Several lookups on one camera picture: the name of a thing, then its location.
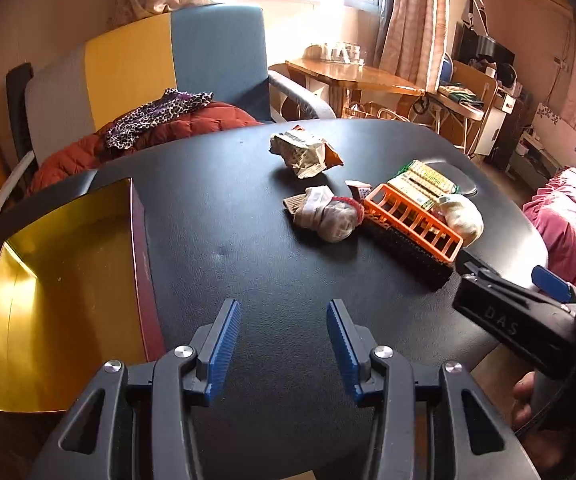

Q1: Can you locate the red quilted jacket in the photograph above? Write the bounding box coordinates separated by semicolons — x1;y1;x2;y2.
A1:
25;101;265;199

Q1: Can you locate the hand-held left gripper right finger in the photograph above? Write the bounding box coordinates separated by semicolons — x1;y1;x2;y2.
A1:
326;299;541;480

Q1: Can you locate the small white cabinet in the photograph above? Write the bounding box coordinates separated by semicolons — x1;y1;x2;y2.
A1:
485;84;520;159

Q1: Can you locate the white plastic-wrapped bun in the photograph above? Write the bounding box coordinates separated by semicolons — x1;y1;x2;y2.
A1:
435;194;485;247

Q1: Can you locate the gold tray with maroon sides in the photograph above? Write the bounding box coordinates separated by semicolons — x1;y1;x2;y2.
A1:
0;177;167;413

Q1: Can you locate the red gold chocolate candy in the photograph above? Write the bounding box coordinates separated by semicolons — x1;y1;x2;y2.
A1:
345;180;371;204

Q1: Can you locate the grey yellow blue armchair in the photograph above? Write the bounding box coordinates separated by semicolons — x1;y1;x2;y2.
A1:
0;4;339;224

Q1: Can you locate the person's right hand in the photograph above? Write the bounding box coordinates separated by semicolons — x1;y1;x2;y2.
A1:
512;371;576;473

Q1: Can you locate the small bag with red tie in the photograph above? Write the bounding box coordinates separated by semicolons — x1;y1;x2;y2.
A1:
283;185;367;244

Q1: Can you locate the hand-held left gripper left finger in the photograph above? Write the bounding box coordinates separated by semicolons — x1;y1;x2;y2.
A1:
28;299;243;480

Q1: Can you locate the wooden dining table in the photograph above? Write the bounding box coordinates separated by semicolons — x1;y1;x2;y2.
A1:
269;57;427;117

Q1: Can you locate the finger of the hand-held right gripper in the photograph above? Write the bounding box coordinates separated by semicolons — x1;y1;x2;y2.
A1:
459;254;576;317
531;264;576;304

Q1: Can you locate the leopard print cloth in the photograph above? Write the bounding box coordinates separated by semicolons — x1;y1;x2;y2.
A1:
105;88;215;151

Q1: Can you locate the black monitor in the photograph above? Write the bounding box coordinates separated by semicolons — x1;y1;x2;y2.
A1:
457;22;517;70

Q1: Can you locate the orange brush with black bristles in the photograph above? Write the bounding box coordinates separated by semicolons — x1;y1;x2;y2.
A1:
362;183;465;291

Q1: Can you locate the wooden chair with green cloth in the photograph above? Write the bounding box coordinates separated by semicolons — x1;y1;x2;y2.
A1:
428;59;500;157

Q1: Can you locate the white flower-print box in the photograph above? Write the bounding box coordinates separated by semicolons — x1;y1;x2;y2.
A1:
532;102;576;162

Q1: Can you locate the pink quilted blanket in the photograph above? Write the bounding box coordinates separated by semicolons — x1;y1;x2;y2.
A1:
523;166;576;289

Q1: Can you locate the set of glassware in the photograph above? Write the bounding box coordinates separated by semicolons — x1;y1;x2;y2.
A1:
305;41;367;66

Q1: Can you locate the beige snack packet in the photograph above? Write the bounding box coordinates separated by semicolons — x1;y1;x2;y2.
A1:
269;125;345;180

